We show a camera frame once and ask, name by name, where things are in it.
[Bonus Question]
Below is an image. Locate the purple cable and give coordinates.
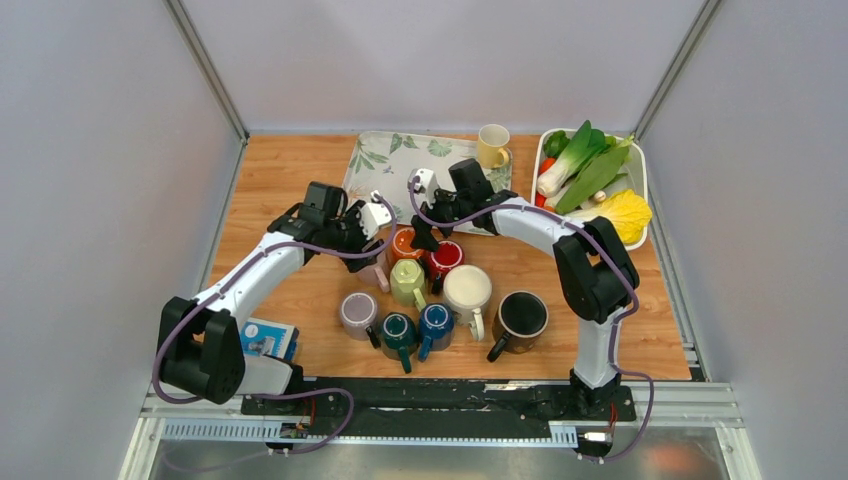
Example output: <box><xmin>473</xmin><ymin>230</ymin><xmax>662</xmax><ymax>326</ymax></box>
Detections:
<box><xmin>150</xmin><ymin>192</ymin><xmax>399</xmax><ymax>456</ymax></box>
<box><xmin>406</xmin><ymin>175</ymin><xmax>656</xmax><ymax>464</ymax></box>

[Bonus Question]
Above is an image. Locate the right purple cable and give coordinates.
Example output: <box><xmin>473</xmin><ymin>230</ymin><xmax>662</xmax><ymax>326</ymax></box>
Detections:
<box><xmin>406</xmin><ymin>175</ymin><xmax>656</xmax><ymax>464</ymax></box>

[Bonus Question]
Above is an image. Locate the green bell pepper toy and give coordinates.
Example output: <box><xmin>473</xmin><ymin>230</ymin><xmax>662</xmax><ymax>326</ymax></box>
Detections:
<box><xmin>543</xmin><ymin>130</ymin><xmax>570</xmax><ymax>158</ymax></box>

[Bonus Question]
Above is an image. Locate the pink mug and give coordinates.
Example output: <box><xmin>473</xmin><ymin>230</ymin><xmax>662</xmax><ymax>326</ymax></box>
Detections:
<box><xmin>356</xmin><ymin>252</ymin><xmax>391</xmax><ymax>293</ymax></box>

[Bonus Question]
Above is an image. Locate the red tomato toy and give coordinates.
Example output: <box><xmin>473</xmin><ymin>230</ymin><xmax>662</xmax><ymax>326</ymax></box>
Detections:
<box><xmin>538</xmin><ymin>157</ymin><xmax>557</xmax><ymax>176</ymax></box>

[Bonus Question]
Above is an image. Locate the blue mug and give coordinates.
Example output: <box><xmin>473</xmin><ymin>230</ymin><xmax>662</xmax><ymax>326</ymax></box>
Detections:
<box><xmin>418</xmin><ymin>303</ymin><xmax>455</xmax><ymax>362</ymax></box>

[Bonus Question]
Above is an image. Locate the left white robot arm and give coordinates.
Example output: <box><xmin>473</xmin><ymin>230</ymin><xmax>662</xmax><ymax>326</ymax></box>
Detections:
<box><xmin>151</xmin><ymin>182</ymin><xmax>397</xmax><ymax>415</ymax></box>

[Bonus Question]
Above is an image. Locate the pale yellow mug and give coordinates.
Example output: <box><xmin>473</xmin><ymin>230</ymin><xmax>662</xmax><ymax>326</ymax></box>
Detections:
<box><xmin>476</xmin><ymin>124</ymin><xmax>510</xmax><ymax>169</ymax></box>

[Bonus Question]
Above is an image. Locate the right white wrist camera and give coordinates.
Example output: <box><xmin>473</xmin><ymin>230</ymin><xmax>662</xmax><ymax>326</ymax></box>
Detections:
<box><xmin>408</xmin><ymin>168</ymin><xmax>439</xmax><ymax>205</ymax></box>

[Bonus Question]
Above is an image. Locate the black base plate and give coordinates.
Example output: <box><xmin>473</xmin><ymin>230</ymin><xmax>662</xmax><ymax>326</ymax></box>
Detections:
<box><xmin>241</xmin><ymin>377</ymin><xmax>636</xmax><ymax>439</ymax></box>

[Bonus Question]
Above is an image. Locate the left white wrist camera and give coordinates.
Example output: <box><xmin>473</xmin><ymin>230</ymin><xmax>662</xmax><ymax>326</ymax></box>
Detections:
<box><xmin>359</xmin><ymin>190</ymin><xmax>393</xmax><ymax>239</ymax></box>

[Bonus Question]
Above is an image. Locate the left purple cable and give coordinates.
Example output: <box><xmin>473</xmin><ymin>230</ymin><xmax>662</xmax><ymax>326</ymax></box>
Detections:
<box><xmin>150</xmin><ymin>192</ymin><xmax>399</xmax><ymax>456</ymax></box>

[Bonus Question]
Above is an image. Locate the blue booklet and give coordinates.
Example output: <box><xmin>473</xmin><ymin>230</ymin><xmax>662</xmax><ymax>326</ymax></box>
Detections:
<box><xmin>240</xmin><ymin>317</ymin><xmax>299</xmax><ymax>362</ymax></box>

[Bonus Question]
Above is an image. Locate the orange mug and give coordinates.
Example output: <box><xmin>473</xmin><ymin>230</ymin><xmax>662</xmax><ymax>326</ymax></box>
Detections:
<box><xmin>387</xmin><ymin>226</ymin><xmax>426</xmax><ymax>268</ymax></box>

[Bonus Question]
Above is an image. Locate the red mug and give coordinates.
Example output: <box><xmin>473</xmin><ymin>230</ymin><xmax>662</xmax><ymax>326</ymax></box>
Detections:
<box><xmin>422</xmin><ymin>240</ymin><xmax>465</xmax><ymax>295</ymax></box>

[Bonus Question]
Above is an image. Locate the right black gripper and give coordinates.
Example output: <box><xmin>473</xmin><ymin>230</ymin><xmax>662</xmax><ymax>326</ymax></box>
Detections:
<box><xmin>411</xmin><ymin>183</ymin><xmax>471</xmax><ymax>253</ymax></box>

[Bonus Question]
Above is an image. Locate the cream cat pattern mug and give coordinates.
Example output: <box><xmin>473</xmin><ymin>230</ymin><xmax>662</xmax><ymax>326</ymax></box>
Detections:
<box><xmin>442</xmin><ymin>265</ymin><xmax>493</xmax><ymax>342</ymax></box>

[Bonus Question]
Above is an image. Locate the green bok choy toy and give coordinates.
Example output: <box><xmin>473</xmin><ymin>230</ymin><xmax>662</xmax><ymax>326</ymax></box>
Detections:
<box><xmin>534</xmin><ymin>120</ymin><xmax>634</xmax><ymax>215</ymax></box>

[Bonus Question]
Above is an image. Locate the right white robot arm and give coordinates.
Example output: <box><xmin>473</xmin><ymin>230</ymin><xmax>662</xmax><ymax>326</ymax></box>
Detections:
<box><xmin>407</xmin><ymin>159</ymin><xmax>639</xmax><ymax>418</ymax></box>

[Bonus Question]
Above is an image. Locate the leaf pattern tray mat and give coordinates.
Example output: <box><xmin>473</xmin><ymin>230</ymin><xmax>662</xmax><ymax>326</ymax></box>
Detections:
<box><xmin>342</xmin><ymin>131</ymin><xmax>477</xmax><ymax>225</ymax></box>

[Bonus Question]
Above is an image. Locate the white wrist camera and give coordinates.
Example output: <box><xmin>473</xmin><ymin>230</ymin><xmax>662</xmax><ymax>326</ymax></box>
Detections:
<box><xmin>359</xmin><ymin>190</ymin><xmax>393</xmax><ymax>239</ymax></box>
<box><xmin>408</xmin><ymin>168</ymin><xmax>439</xmax><ymax>205</ymax></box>

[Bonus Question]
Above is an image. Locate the mauve mug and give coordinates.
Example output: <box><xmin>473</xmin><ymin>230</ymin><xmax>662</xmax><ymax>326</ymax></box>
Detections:
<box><xmin>339</xmin><ymin>292</ymin><xmax>381</xmax><ymax>349</ymax></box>

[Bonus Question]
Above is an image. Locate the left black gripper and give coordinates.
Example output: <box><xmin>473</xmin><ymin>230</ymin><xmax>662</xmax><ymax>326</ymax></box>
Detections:
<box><xmin>323</xmin><ymin>200</ymin><xmax>385</xmax><ymax>273</ymax></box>

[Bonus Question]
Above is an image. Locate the white vegetable tub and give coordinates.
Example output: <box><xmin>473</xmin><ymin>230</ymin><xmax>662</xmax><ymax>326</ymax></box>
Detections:
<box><xmin>531</xmin><ymin>129</ymin><xmax>648</xmax><ymax>248</ymax></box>

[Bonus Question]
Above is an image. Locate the teal mug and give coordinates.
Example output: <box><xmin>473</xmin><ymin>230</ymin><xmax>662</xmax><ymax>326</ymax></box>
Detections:
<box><xmin>380</xmin><ymin>312</ymin><xmax>419</xmax><ymax>374</ymax></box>

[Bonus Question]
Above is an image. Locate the light green faceted mug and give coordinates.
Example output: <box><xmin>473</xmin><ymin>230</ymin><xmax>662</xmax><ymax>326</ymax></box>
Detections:
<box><xmin>390</xmin><ymin>259</ymin><xmax>426</xmax><ymax>311</ymax></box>

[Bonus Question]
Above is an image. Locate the black floral mug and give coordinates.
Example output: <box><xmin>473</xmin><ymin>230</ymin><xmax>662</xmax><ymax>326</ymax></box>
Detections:
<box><xmin>486</xmin><ymin>291</ymin><xmax>549</xmax><ymax>363</ymax></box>

